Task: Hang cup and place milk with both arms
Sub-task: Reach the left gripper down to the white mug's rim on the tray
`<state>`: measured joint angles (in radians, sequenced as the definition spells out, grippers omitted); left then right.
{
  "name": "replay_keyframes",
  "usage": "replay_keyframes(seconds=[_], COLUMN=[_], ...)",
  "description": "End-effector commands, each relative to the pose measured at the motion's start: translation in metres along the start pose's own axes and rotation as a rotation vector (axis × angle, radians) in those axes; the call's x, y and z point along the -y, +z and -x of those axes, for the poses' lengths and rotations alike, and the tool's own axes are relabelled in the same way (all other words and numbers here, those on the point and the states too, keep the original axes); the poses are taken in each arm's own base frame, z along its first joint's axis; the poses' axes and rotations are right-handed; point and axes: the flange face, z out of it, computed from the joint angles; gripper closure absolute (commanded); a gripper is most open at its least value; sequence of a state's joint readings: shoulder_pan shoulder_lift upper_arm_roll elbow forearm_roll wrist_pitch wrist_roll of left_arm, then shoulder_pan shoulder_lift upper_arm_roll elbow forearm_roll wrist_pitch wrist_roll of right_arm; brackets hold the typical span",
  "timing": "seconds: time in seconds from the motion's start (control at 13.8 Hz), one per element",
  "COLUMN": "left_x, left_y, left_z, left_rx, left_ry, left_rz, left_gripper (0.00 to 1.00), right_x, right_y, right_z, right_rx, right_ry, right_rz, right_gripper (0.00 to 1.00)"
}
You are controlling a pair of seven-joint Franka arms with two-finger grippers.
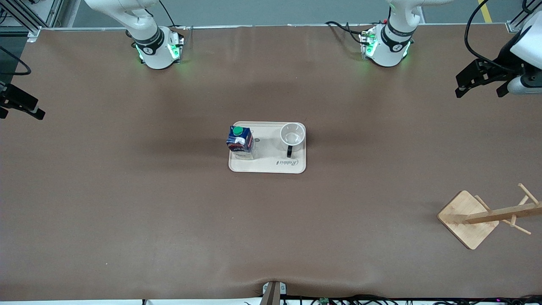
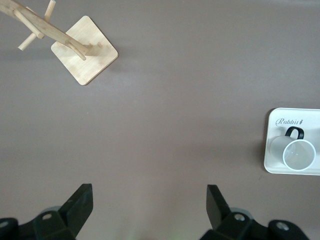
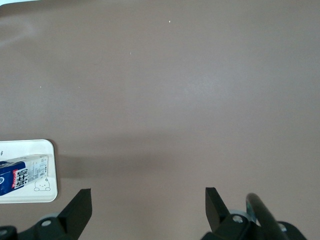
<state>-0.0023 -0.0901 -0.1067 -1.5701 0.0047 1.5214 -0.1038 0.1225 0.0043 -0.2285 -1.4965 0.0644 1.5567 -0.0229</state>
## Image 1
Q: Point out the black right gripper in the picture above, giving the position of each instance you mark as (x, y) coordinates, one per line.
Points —
(16, 98)

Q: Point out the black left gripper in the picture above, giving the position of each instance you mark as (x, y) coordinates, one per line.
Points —
(505, 58)

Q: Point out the blue milk carton green cap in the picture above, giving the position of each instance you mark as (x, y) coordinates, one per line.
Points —
(240, 142)

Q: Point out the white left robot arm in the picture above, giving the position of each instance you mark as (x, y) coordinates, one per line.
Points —
(387, 51)

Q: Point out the wooden cup rack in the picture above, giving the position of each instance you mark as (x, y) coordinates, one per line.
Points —
(468, 222)

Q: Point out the beige plastic tray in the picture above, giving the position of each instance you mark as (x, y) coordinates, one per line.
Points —
(271, 163)

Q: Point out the aluminium frame profile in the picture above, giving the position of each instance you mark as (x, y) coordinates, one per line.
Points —
(25, 15)
(523, 17)

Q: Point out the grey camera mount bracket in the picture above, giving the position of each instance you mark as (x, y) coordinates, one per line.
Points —
(273, 293)

